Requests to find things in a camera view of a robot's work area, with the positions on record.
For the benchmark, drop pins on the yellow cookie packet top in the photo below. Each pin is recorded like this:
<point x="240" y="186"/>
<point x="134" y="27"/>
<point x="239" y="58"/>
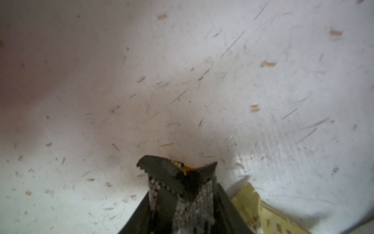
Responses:
<point x="253" y="216"/>

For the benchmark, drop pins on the black cookie packet top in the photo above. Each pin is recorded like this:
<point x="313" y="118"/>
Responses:
<point x="177" y="177"/>

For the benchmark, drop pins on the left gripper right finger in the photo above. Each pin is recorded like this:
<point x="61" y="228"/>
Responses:
<point x="218" y="214"/>

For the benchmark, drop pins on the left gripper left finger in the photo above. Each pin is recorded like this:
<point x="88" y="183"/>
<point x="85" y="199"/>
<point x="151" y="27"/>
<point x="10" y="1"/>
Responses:
<point x="141" y="222"/>

